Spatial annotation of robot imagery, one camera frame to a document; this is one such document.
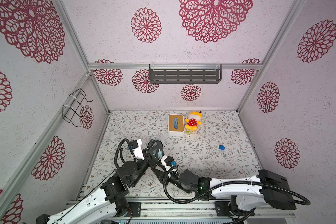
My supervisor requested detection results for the teal charger cube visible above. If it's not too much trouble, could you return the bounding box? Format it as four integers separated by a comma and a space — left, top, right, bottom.
154, 149, 164, 160

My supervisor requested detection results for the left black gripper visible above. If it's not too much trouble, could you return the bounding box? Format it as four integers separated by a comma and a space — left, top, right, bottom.
129, 145, 159, 188

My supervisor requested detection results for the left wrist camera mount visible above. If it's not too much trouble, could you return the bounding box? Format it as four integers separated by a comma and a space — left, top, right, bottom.
129, 139, 145, 160

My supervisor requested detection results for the black wire wall rack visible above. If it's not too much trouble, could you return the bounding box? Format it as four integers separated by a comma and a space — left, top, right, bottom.
62, 88, 93, 128

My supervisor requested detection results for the white wooden-top tissue box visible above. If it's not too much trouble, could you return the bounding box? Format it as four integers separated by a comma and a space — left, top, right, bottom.
168, 114, 185, 137

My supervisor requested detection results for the grey wall shelf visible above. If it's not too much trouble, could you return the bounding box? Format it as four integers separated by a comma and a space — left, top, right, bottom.
148, 64, 222, 84

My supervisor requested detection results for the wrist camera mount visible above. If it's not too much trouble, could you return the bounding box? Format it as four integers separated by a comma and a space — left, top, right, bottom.
129, 139, 145, 160
161, 155, 177, 171

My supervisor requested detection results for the small blue cube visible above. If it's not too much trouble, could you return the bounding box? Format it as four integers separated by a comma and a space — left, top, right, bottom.
218, 145, 225, 151

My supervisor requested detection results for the yellow plush toy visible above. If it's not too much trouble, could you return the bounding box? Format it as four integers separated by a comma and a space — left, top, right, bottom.
185, 111, 203, 131

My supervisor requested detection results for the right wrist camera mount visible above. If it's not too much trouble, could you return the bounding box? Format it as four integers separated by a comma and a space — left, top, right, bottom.
161, 155, 177, 171

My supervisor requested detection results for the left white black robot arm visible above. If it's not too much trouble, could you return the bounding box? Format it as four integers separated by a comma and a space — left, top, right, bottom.
36, 139, 164, 224

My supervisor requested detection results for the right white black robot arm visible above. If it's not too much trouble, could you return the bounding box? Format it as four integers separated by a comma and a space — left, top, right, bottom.
152, 166, 311, 224

